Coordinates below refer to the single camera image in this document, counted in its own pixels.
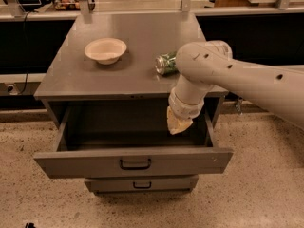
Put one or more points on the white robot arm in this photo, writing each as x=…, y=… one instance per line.
x=203, y=65

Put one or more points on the green soda can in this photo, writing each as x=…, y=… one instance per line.
x=165, y=63

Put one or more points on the white paper bowl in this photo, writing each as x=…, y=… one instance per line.
x=105, y=51

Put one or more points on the grey drawer cabinet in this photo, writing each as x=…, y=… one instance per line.
x=73, y=77

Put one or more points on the grey top drawer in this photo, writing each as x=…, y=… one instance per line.
x=129, y=138

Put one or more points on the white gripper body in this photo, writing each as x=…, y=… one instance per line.
x=182, y=110

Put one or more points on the grey drawer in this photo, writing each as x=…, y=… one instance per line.
x=129, y=138
x=138, y=184

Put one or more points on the metal railing shelf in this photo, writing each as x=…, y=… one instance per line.
x=15, y=10

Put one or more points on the grey bottom drawer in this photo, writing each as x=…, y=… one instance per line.
x=138, y=184

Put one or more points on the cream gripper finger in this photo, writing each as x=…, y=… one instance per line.
x=176, y=125

